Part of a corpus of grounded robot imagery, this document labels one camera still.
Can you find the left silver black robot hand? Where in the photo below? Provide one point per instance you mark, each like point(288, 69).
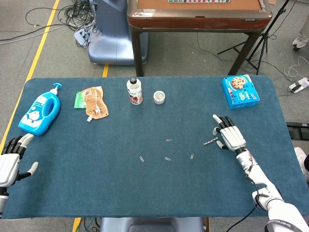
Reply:
point(8, 166)

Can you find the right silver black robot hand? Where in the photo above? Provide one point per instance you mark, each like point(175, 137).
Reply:
point(233, 137)

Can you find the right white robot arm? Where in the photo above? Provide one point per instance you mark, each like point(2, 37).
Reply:
point(260, 178)

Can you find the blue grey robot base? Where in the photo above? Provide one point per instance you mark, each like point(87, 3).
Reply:
point(149, 224)

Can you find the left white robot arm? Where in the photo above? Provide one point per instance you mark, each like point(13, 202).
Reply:
point(3, 200)

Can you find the blue cookie box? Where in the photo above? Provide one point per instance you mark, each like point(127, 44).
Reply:
point(241, 94)

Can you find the blue pump detergent bottle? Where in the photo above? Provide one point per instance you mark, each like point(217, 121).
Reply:
point(32, 118)

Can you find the black foot pedal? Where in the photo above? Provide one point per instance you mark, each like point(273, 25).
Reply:
point(298, 130)

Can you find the white shoe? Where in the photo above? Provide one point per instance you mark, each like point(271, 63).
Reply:
point(303, 162)

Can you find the white power strip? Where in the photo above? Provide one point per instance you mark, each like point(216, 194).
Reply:
point(298, 85)

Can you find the green flat packet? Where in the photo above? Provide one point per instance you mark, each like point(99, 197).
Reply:
point(78, 101)

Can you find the blue table cloth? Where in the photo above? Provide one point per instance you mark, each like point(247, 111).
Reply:
point(144, 188)

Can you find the black tripod stand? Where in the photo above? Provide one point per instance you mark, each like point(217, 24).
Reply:
point(264, 36)

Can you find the clear bottle black cap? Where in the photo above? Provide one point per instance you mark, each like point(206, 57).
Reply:
point(135, 94)

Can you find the orange spout pouch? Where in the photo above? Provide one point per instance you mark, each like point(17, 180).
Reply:
point(95, 101)

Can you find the brown mahjong table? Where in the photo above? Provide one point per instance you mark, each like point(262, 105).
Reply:
point(198, 21)

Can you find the person leg beige trousers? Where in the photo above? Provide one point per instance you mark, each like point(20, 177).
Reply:
point(301, 36)

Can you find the row of mahjong tiles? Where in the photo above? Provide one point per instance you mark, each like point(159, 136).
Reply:
point(198, 1)

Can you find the grey power strip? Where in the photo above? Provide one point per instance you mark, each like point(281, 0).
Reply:
point(80, 35)

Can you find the blue grey machine base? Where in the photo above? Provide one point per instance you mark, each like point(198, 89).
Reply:
point(108, 36)

